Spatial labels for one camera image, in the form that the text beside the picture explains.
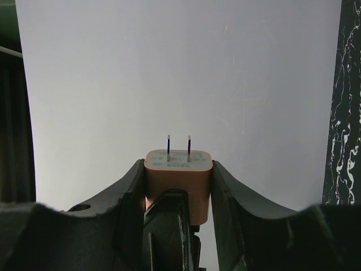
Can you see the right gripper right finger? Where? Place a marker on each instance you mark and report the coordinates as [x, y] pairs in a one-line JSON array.
[[255, 233]]

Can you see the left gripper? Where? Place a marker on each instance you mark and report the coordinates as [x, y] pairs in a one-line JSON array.
[[169, 241]]

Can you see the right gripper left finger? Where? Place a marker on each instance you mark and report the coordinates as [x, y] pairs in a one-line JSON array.
[[104, 232]]

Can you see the salmon pink small adapter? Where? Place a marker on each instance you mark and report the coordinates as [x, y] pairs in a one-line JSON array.
[[188, 170]]

